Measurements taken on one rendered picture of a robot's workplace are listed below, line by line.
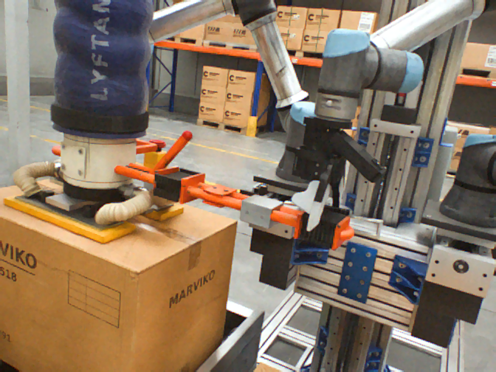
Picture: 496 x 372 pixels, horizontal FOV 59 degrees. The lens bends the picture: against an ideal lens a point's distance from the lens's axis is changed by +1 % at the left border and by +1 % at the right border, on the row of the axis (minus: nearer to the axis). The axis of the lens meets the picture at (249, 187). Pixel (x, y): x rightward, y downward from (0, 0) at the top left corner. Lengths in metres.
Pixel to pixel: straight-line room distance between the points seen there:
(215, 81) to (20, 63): 5.61
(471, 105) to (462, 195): 7.94
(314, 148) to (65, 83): 0.57
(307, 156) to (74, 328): 0.64
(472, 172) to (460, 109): 7.94
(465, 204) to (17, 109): 3.52
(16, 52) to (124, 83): 3.03
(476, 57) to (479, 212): 6.72
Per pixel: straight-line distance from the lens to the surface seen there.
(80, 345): 1.10
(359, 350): 1.60
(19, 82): 4.06
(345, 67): 0.78
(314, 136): 0.82
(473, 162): 1.25
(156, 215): 1.13
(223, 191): 0.93
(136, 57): 1.05
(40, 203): 1.17
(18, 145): 4.13
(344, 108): 0.79
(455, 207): 1.28
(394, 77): 0.84
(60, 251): 1.04
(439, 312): 1.26
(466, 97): 9.18
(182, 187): 0.95
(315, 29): 8.38
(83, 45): 1.03
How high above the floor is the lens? 1.36
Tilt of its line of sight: 16 degrees down
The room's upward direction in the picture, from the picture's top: 8 degrees clockwise
